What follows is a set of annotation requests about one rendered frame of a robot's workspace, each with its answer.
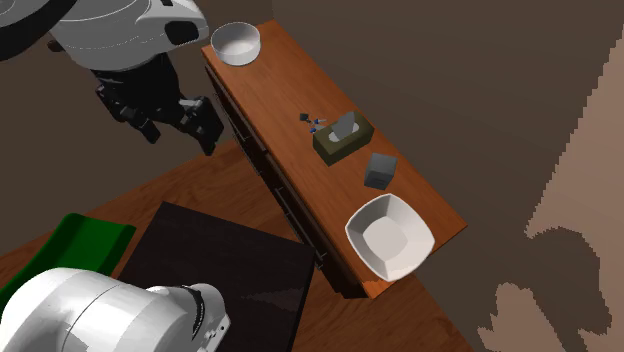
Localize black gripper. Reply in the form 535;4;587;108
91;51;226;158

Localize white round bowl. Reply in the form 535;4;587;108
210;21;262;67

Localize brown wooden chest of drawers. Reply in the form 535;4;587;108
201;19;468;300

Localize small black and blue keys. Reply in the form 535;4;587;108
298;112;328;136

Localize dark robot stand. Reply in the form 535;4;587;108
116;201;318;352

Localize green curved seat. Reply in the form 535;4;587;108
0;212;138;313

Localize olive tissue box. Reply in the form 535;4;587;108
312;110;376;167

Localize grey cube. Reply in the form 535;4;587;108
363;152;399;191

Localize white square bowl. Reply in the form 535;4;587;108
344;192;436;283

